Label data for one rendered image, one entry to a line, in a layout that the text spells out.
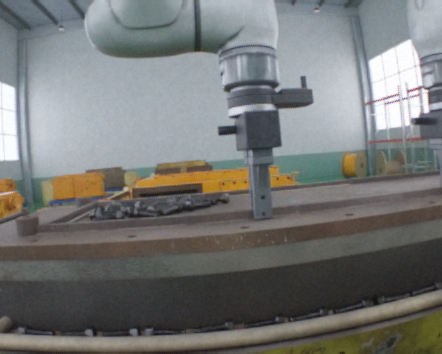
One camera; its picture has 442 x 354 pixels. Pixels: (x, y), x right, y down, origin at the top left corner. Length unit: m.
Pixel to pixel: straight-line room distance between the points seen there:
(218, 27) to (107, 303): 0.41
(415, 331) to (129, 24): 0.57
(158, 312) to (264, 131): 0.28
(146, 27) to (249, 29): 0.14
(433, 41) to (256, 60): 0.33
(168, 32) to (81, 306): 0.40
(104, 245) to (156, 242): 0.07
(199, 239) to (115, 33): 0.30
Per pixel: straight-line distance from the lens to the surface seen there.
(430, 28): 0.65
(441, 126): 0.65
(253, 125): 0.44
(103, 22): 0.49
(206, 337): 0.41
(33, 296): 0.52
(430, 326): 0.51
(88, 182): 9.41
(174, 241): 0.43
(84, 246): 0.46
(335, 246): 0.47
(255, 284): 0.45
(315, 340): 0.43
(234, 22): 0.49
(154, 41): 0.49
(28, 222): 0.57
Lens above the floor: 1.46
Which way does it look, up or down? 4 degrees down
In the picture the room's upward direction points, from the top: 5 degrees counter-clockwise
